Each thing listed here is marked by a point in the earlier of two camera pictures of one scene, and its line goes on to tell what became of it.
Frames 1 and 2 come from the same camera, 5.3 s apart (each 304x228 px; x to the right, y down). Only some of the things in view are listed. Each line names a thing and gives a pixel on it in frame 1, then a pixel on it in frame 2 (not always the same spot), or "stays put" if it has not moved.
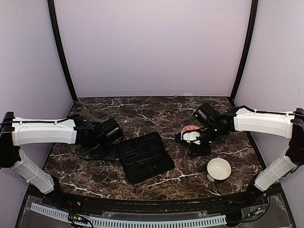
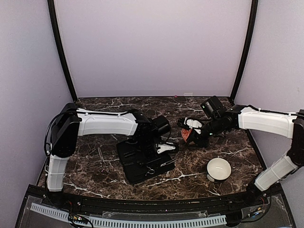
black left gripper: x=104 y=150 → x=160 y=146
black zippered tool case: x=144 y=157 stays put
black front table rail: x=157 y=205 stays put
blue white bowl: x=218 y=169 stays put
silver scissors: x=194 y=165 → x=152 y=171
